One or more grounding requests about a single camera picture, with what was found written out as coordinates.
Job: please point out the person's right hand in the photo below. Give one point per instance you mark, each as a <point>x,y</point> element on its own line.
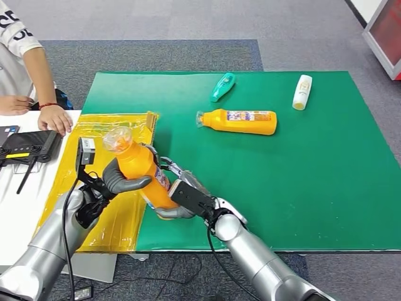
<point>13,106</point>

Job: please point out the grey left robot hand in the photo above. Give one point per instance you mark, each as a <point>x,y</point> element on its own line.
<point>112,180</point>

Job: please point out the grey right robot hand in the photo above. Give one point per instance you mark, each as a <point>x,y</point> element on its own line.
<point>194,182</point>

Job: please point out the person's left hand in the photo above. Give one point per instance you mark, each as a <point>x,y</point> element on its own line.
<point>54,119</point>

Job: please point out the orange bottle with red band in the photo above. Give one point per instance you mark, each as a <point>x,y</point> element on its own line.
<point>141,166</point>

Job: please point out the person's left forearm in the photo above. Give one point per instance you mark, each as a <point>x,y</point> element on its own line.
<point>41,74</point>

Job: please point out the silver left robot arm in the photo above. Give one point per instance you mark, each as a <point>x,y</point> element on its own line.
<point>44,249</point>

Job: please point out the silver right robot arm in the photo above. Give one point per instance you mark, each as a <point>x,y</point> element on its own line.
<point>266,266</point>

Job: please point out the orange bottle with clear cap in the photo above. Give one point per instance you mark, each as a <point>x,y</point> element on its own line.
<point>241,124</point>

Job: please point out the teal plastic bottle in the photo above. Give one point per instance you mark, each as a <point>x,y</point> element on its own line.
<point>222,87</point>

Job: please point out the white plastic bottle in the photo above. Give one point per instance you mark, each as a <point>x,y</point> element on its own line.
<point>302,92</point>

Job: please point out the black and blue bag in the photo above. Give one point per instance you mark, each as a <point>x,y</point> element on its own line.
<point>65,101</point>

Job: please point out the dark phone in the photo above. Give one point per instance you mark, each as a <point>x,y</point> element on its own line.
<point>7,133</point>

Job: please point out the black remote controller with antenna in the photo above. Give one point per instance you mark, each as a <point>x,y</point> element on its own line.
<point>28,143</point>

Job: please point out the person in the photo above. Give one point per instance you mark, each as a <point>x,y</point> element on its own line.
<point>9,62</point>

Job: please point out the yellow taped cardboard sheet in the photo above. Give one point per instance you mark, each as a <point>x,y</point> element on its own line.
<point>122,224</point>

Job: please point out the pale grey flat panel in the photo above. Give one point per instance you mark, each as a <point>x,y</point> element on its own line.
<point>100,268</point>

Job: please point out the black power adapter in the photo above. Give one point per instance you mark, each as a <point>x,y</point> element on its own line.
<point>83,294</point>

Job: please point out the dark grey rug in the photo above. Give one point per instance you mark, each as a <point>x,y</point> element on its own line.
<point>157,56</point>

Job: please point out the green table mat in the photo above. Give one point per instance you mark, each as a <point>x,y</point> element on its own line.
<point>313,158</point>

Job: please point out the red and white cabinet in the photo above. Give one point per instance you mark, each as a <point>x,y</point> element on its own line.
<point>387,33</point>

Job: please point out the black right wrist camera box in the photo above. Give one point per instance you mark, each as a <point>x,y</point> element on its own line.
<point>191,197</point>

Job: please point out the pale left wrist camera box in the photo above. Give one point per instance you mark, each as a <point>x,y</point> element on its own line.
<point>85,151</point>

